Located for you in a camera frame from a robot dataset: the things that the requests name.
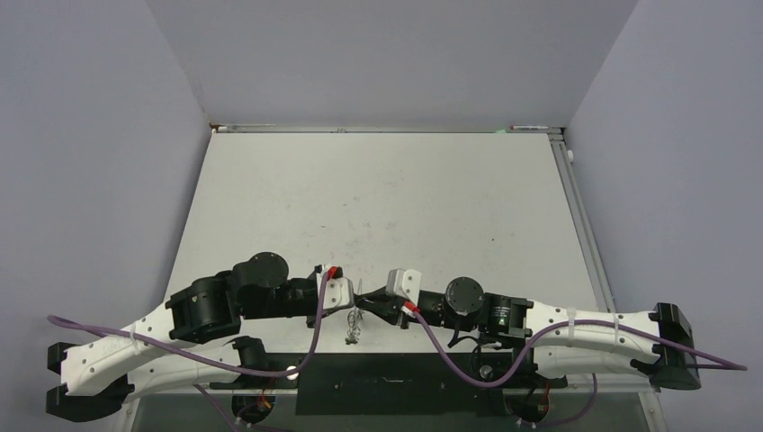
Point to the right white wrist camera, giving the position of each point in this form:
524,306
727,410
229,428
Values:
404,284

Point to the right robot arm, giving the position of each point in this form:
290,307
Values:
520,341

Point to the aluminium rail frame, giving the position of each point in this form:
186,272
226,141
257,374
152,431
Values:
591,255

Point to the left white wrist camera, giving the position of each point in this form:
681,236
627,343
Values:
338,291

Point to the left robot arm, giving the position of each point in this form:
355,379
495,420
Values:
194,338

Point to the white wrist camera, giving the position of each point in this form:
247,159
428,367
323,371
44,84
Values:
338,291
404,284

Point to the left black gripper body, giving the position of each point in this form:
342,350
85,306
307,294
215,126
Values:
293,301

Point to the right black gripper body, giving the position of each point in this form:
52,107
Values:
432,308

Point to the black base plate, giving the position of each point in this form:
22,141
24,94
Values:
389,384

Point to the red white marker pen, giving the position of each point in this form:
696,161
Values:
533,128

